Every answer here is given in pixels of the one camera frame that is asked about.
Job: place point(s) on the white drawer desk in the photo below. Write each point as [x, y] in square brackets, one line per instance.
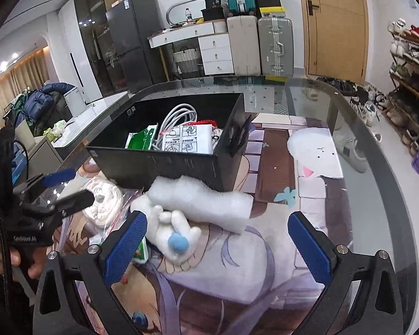
[213, 44]

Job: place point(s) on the black refrigerator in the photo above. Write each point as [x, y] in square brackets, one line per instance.
[131, 23]

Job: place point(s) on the white plush toy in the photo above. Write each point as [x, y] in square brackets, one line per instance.
[169, 231]

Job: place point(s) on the beige suitcase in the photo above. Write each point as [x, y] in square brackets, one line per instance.
[244, 41]

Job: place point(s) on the anime print table mat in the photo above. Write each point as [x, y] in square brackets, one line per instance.
[254, 282]

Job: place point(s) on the red white pouch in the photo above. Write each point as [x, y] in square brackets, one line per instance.
[198, 137]

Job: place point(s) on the black bag on desk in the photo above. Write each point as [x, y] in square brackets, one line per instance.
[213, 10]

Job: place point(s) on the wooden shoe rack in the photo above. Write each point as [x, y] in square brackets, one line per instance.
[403, 110]

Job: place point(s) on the plastic water bottle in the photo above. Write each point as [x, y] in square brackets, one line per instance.
[188, 16]

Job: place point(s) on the coiled white tube bag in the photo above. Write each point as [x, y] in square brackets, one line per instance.
[108, 200]

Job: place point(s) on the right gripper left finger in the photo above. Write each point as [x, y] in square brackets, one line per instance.
[120, 246]

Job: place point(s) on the silver suitcase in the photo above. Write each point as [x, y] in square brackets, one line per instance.
[276, 46]

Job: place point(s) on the grey side cabinet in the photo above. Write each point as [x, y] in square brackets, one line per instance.
[78, 128]

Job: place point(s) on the wooden door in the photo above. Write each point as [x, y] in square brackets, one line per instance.
[336, 38]

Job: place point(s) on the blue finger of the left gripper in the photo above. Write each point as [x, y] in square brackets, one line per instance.
[76, 202]
[55, 179]

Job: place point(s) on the woven laundry basket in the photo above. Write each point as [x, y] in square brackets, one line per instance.
[187, 61]

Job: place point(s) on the black storage box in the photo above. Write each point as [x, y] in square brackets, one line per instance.
[139, 168]

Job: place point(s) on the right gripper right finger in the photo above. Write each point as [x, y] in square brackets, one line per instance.
[314, 246]

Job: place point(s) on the green medicine packet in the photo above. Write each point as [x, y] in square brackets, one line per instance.
[142, 253]
[141, 140]

